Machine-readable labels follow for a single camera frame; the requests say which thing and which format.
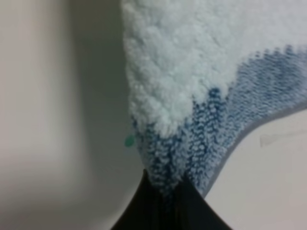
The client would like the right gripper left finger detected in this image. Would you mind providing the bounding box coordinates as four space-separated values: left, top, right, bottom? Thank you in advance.
111 170 177 230

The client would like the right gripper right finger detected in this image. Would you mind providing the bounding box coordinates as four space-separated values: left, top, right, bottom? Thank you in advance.
176 175 232 230

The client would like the right green dot sticker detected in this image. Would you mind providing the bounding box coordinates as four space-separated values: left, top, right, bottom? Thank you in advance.
124 135 135 148

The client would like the blue white striped towel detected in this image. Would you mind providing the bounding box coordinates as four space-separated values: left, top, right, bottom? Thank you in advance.
121 0 307 196

